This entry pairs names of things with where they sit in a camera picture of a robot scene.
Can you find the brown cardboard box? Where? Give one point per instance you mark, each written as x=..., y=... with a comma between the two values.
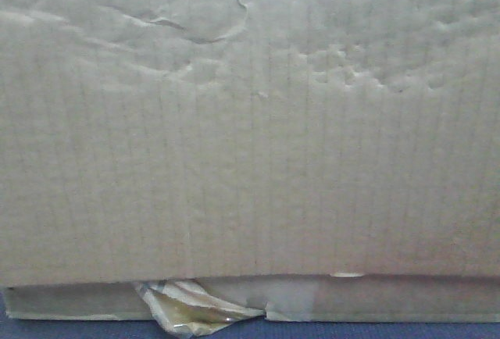
x=316, y=159

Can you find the dark blue-grey table mat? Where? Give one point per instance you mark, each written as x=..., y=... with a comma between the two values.
x=253, y=328

